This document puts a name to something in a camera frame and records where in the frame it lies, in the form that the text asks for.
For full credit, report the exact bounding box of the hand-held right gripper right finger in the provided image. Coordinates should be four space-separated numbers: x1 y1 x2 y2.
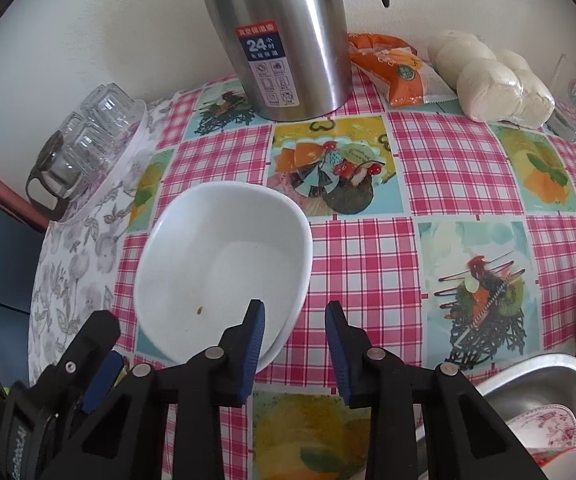
324 301 549 480

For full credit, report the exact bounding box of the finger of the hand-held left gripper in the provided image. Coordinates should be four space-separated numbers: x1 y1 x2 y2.
33 310 121 411
63 351 125 441

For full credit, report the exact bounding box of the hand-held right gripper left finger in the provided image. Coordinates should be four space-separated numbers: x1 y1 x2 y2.
50 299 267 480

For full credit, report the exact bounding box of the round white bowl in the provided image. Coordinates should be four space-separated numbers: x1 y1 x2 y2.
253 285 310 376

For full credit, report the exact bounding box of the squarish white bowl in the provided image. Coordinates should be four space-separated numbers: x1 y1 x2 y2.
133 181 314 366

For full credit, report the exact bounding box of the large stainless steel plate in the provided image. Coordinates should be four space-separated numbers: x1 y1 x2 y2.
415 353 576 480

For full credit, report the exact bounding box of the pink floral white plate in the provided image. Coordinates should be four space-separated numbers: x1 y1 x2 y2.
505 405 576 452

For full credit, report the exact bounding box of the red rimmed white bowl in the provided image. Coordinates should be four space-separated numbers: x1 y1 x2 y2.
530 447 576 480

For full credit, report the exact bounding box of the grey floral white tablecloth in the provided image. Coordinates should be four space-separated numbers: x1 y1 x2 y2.
28 97 174 386

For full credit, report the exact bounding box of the white round tray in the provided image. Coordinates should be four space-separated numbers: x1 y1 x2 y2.
58 100 152 224

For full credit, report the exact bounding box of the clear glass cup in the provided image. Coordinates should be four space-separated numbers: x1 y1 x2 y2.
80 82 146 128
68 130 119 181
57 112 100 152

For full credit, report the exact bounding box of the pink checkered fruit print tablecloth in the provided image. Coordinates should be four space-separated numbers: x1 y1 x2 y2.
113 75 576 480

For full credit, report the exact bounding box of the orange snack packet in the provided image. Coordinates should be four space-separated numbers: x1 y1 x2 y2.
347 33 459 107

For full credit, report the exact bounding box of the bag of white steamed buns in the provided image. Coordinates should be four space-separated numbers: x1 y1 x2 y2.
427 30 556 128

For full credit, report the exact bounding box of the stainless steel thermos jug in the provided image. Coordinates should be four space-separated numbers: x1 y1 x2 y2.
199 0 393 122

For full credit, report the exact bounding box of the glass jug with black handle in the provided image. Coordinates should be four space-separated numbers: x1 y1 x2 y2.
25 155 94 222

